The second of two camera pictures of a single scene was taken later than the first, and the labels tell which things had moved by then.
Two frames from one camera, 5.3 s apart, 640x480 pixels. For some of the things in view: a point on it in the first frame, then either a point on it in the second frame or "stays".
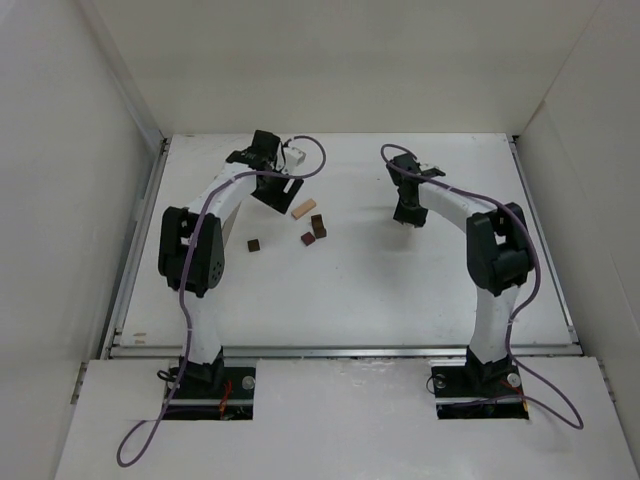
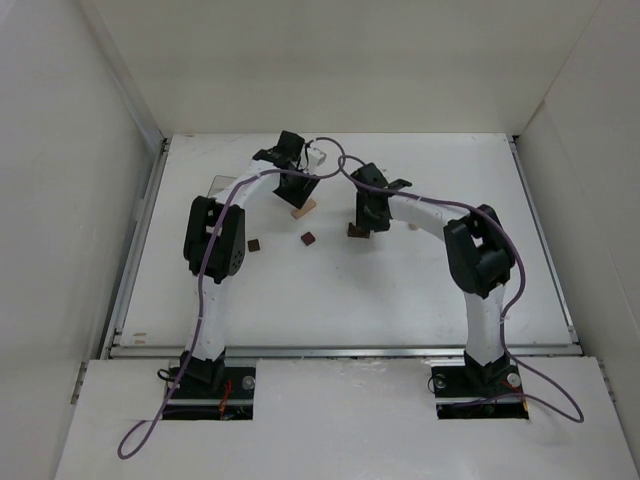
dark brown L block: (318, 226) → (357, 232)
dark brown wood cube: (253, 245) stays
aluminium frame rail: (342, 350) stays
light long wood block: (303, 209) stays
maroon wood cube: (308, 238) stays
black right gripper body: (409, 203) → (368, 213)
